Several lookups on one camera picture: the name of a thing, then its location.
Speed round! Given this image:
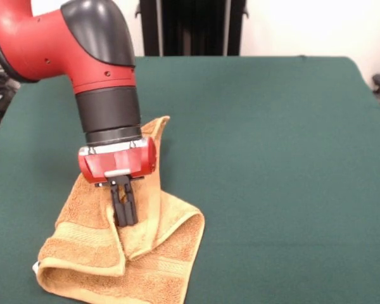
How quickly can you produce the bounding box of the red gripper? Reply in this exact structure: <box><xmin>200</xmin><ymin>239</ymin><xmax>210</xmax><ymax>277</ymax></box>
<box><xmin>78</xmin><ymin>137</ymin><xmax>160</xmax><ymax>227</ymax></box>

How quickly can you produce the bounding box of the orange terry towel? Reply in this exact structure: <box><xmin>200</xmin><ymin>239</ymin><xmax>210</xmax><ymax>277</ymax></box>
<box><xmin>31</xmin><ymin>115</ymin><xmax>206</xmax><ymax>304</ymax></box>

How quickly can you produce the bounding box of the dark green table cloth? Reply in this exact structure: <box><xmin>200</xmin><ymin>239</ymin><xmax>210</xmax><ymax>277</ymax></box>
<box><xmin>0</xmin><ymin>55</ymin><xmax>380</xmax><ymax>304</ymax></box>

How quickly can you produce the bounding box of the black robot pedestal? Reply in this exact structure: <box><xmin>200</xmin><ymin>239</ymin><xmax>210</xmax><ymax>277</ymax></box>
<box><xmin>134</xmin><ymin>0</ymin><xmax>251</xmax><ymax>57</ymax></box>

